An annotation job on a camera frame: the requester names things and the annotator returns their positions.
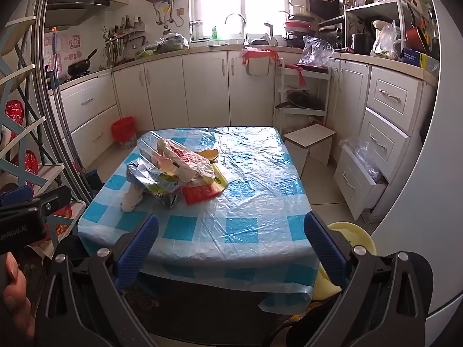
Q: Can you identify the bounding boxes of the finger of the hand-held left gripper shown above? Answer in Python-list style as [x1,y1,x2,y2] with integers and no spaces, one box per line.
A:
[32,185,72,219]
[0,185,34,207]

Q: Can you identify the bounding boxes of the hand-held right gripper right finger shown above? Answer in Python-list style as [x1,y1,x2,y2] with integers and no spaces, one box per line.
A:
[303,213,435,347]

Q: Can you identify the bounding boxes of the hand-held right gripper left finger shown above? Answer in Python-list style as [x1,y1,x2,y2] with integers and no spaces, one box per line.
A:
[34,213,160,347]

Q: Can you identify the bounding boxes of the yellow basin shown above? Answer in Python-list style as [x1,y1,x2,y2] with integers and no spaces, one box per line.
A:
[313,222,377,301]

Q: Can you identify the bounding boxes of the white tissue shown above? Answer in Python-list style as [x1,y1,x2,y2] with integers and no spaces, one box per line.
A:
[121,182,146,212]

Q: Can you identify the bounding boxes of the red trash bin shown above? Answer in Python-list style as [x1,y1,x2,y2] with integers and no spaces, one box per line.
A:
[111,116,136,149]

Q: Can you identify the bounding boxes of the person's left hand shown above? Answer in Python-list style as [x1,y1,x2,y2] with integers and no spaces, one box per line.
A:
[0,252,36,341]

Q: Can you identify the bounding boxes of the red decoration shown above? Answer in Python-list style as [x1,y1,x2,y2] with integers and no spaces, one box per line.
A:
[12,151,39,186]
[5,99,25,128]

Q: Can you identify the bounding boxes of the open white drawer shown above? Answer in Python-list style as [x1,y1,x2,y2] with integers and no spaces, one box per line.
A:
[333,145,389,221]

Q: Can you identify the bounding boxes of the shiny plastic wrapper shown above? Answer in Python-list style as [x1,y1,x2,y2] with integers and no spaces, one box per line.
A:
[126,161,183,209]

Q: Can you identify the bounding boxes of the yellow red zip packet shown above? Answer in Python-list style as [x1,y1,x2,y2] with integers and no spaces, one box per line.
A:
[181,163,229,206]

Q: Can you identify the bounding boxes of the table with blue checkered cloth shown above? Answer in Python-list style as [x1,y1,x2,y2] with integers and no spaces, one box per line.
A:
[78,126,321,315]

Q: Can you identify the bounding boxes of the bundle of clear plastic bags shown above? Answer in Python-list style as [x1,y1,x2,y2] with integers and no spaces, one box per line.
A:
[343,137,380,182]

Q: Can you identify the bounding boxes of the large clear plastic bag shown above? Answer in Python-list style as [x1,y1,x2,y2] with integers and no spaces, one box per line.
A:
[137,130,218,189]

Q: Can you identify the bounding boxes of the white stool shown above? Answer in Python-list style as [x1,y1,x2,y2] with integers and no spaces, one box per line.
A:
[284,123,336,167]

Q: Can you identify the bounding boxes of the black wok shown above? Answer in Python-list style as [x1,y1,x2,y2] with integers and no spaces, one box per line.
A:
[67,48,99,77]

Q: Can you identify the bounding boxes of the mop pole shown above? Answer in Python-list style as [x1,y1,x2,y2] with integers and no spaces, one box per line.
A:
[51,26,87,176]

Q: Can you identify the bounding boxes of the black pan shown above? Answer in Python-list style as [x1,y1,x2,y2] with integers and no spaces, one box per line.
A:
[275,90,324,111]

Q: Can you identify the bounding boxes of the white shelf rack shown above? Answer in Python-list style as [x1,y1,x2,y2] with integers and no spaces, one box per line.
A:
[273,58,331,135]

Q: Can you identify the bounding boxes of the white drawer unit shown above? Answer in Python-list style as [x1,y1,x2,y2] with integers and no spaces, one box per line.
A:
[360,64,425,221]

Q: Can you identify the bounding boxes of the white blue folding rack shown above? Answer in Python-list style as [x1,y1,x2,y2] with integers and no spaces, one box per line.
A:
[0,14,85,257]

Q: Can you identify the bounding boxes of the white kitchen base cabinets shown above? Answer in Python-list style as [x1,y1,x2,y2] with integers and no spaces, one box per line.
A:
[54,49,371,160]

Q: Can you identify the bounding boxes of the red plastic bag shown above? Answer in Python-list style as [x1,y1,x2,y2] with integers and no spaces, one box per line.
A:
[286,63,308,85]
[242,49,280,66]

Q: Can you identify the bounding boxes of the utensil rack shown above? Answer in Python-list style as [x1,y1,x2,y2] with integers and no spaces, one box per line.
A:
[102,14,146,62]

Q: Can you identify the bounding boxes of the range hood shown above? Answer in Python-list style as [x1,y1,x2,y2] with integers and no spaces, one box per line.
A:
[45,0,110,27]

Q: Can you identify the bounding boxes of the crumpled clear plastic bag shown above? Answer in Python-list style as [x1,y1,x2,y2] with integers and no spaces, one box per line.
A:
[297,35,335,67]

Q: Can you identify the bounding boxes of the green vegetables bag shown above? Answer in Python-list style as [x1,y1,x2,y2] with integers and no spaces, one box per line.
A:
[145,32,190,56]

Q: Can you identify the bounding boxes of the black kettle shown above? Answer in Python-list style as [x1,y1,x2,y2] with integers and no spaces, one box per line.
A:
[352,32,373,55]

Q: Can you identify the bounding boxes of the blue box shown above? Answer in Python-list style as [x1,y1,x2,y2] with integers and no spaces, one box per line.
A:
[401,48,425,68]

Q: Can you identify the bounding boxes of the translucent bag of vegetables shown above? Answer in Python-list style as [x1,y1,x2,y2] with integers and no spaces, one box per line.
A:
[371,22,400,60]

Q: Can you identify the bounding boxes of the black toaster oven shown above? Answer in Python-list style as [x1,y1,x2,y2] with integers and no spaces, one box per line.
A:
[318,16,348,49]

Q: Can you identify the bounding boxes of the stack of pots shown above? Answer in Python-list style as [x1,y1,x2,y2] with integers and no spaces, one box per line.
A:
[284,5,315,47]

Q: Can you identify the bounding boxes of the red pot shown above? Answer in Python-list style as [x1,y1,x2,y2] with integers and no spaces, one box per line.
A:
[405,3,429,53]

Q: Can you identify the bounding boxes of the chrome faucet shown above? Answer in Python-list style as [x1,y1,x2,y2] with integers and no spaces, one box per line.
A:
[224,13,250,46]

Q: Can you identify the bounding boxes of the white counter shelf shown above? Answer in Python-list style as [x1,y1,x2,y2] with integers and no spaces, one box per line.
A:
[343,0,409,56]

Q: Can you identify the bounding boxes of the window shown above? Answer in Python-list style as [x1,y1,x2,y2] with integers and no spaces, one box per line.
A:
[190,0,290,40]

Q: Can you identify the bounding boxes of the grey sliding door frame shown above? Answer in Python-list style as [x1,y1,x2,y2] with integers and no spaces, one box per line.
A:
[31,0,93,206]

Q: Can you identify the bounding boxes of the pink wall stickers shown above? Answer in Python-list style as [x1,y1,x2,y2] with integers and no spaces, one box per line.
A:
[43,31,86,73]

